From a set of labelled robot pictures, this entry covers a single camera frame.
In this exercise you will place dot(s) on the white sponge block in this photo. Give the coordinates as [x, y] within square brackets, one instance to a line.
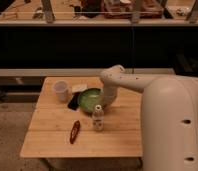
[79, 88]

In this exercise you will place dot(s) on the red chili pepper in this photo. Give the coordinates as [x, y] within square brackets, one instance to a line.
[74, 132]

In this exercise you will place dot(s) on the small white bottle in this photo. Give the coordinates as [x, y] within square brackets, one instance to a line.
[97, 117]

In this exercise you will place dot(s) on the white translucent plastic cup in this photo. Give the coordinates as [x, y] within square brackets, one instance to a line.
[60, 88]

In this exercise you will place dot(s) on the green ceramic bowl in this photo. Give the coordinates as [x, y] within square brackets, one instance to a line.
[88, 99]

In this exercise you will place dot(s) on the black smartphone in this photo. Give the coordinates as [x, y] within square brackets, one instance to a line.
[73, 104]

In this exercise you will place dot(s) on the long wooden shelf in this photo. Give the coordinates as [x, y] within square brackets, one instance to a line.
[89, 13]

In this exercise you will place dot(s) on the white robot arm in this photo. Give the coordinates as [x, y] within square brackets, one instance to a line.
[169, 116]

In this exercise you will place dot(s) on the red tray on shelf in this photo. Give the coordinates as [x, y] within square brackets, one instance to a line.
[125, 8]

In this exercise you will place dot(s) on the wooden folding table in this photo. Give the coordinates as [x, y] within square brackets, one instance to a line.
[56, 131]

